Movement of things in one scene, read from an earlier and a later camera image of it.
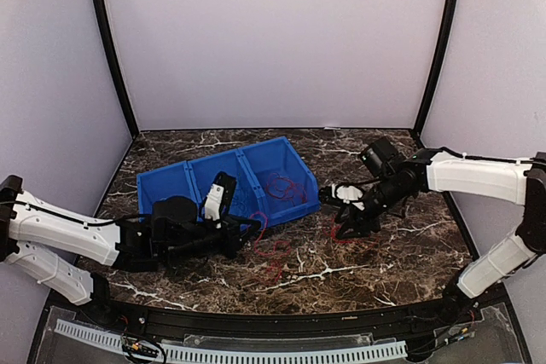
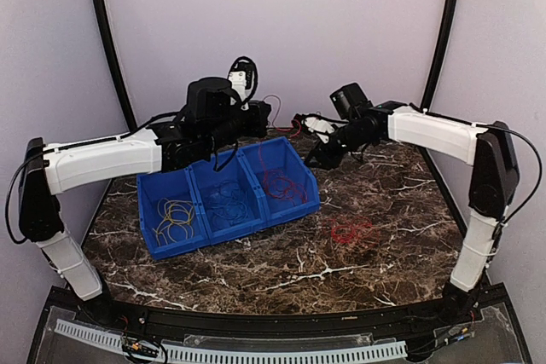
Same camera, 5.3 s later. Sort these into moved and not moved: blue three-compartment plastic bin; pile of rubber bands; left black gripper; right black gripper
Moved: right black gripper; pile of rubber bands; left black gripper
Not moved: blue three-compartment plastic bin
